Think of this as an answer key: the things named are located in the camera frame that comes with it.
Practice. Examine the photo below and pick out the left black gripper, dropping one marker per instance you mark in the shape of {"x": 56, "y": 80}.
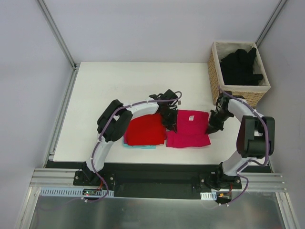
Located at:
{"x": 170, "y": 119}

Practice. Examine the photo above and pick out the aluminium frame post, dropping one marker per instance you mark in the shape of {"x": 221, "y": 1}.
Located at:
{"x": 56, "y": 33}
{"x": 280, "y": 6}

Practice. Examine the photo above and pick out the magenta t shirt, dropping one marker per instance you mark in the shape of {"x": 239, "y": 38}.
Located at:
{"x": 191, "y": 130}

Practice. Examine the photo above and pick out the right slotted cable duct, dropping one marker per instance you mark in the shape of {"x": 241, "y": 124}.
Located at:
{"x": 214, "y": 195}

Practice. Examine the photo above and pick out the left slotted cable duct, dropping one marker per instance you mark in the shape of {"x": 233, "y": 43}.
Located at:
{"x": 75, "y": 192}

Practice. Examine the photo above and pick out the slotted cable duct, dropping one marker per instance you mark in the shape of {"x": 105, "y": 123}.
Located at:
{"x": 75, "y": 192}
{"x": 214, "y": 195}

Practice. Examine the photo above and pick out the wicker basket with liner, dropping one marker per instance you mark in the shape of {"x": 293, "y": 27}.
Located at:
{"x": 251, "y": 93}

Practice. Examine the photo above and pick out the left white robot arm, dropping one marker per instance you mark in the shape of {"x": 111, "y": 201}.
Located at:
{"x": 112, "y": 125}

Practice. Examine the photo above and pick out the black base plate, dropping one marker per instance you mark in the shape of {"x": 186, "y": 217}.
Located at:
{"x": 157, "y": 180}

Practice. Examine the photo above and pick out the left aluminium frame post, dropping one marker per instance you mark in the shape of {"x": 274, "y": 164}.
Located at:
{"x": 56, "y": 33}

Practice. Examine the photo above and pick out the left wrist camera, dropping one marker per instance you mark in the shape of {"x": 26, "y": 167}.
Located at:
{"x": 169, "y": 95}

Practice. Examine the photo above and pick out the right aluminium frame post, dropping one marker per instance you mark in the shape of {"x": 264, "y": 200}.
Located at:
{"x": 280, "y": 6}

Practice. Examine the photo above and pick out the black clothes in basket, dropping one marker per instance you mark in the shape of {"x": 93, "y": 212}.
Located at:
{"x": 238, "y": 68}

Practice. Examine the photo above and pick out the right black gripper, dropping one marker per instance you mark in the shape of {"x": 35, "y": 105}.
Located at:
{"x": 215, "y": 120}

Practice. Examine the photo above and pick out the red t shirt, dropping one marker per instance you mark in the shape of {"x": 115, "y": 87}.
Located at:
{"x": 146, "y": 130}

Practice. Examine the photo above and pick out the teal t shirt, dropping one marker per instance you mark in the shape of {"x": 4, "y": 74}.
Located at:
{"x": 138, "y": 147}

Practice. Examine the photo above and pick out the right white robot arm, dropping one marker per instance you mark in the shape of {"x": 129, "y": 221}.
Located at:
{"x": 255, "y": 140}

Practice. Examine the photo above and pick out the aluminium front rail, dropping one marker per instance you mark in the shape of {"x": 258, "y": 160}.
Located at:
{"x": 56, "y": 177}

